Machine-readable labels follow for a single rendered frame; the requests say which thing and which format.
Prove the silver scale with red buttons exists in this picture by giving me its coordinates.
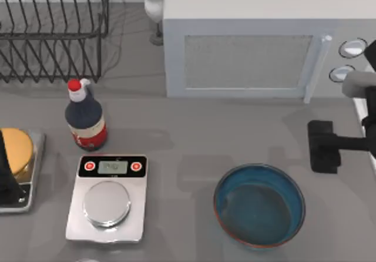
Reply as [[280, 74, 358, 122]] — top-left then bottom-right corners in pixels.
[[65, 154, 149, 243]]

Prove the microwave door with window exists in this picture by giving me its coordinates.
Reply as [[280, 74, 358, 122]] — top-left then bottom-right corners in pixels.
[[163, 19, 323, 99]]

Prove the silver scale with golden plate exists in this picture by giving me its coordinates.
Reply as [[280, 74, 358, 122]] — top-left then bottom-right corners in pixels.
[[0, 127, 47, 214]]

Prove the blue bowl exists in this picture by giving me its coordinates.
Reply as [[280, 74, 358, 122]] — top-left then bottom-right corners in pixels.
[[213, 163, 306, 252]]

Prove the pale microwave oven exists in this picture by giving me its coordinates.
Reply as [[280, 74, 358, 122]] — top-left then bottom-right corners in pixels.
[[163, 0, 376, 104]]

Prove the dark bottle with red cap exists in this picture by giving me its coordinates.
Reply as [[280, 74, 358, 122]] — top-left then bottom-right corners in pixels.
[[64, 79, 108, 152]]

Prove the white goblet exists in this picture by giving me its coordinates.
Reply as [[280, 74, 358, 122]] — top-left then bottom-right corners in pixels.
[[143, 0, 165, 46]]

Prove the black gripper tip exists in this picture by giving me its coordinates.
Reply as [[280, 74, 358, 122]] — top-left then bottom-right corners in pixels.
[[0, 129, 26, 206]]

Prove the pale microwave door handle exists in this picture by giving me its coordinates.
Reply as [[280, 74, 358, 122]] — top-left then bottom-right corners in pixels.
[[303, 33, 334, 104]]

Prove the round silver microwave knob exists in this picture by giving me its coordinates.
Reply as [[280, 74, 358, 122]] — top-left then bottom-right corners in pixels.
[[338, 38, 368, 59], [328, 65, 357, 84]]

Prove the black wire dish rack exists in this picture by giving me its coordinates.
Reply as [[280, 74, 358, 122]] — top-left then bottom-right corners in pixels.
[[0, 0, 111, 84]]

